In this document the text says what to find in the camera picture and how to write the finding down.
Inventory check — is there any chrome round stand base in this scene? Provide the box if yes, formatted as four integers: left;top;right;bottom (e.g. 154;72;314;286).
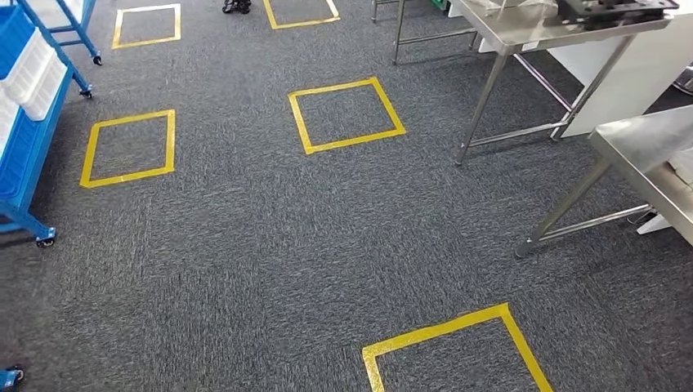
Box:
673;64;693;99

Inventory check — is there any white plastic bin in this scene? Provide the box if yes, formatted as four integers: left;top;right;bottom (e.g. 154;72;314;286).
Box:
1;28;56;105
0;89;21;159
20;52;69;123

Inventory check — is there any stainless steel table frame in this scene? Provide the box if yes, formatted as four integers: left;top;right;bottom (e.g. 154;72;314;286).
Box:
370;0;484;66

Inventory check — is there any blue plastic bin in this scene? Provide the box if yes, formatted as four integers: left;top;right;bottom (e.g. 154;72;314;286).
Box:
0;5;37;81

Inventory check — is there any yellow floor tape square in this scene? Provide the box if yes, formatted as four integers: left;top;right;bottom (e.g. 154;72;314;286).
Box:
360;302;554;392

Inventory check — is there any white cabinet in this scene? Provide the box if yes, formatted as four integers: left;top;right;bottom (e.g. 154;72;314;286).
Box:
479;19;693;140

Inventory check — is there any white stand leg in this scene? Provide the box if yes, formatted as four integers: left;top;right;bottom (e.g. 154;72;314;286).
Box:
628;207;676;236

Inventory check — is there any stainless steel workbench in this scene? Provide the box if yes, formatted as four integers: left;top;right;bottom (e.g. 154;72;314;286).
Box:
514;104;693;260

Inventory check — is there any stainless steel side table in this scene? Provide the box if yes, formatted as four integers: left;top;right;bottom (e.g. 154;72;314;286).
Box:
448;0;679;167

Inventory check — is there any blue wheeled cart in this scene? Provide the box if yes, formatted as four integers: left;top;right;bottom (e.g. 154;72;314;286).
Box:
15;0;105;100
0;5;75;251

